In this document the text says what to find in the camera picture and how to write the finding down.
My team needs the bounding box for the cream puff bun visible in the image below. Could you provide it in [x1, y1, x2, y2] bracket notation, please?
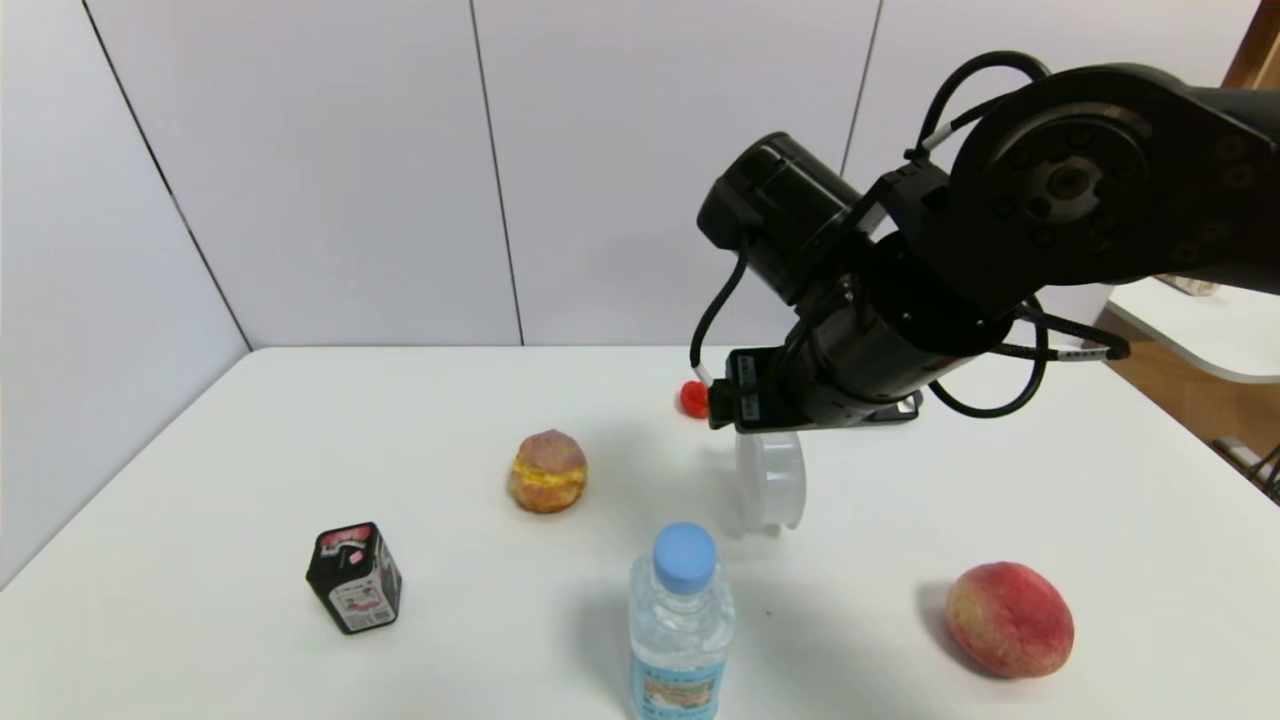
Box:
[506, 429, 589, 515]

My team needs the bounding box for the black chair base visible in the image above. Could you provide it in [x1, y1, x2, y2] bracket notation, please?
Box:
[1215, 435, 1280, 501]

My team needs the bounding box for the black cable with white end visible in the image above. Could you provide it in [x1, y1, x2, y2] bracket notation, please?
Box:
[689, 240, 751, 391]

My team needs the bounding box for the red yellow peach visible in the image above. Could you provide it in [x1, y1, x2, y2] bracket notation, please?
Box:
[945, 561, 1076, 680]

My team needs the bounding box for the translucent tape roll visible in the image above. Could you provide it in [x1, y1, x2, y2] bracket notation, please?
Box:
[735, 430, 806, 531]

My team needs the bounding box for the black cable over arm joint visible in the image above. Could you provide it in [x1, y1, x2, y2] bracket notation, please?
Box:
[905, 52, 1051, 161]

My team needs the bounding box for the black box with pink label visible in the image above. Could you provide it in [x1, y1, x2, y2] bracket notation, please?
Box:
[305, 521, 403, 636]

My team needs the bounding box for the white side table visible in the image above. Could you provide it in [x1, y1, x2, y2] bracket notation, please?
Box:
[1105, 275, 1280, 384]

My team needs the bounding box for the water bottle with blue cap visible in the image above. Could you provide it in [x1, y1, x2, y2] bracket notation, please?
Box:
[628, 521, 737, 720]

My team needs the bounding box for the black looped cable under wrist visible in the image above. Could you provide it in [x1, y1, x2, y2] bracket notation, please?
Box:
[930, 298, 1131, 419]

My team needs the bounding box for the wooden shelf unit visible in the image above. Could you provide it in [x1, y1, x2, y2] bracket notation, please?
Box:
[1222, 0, 1280, 91]

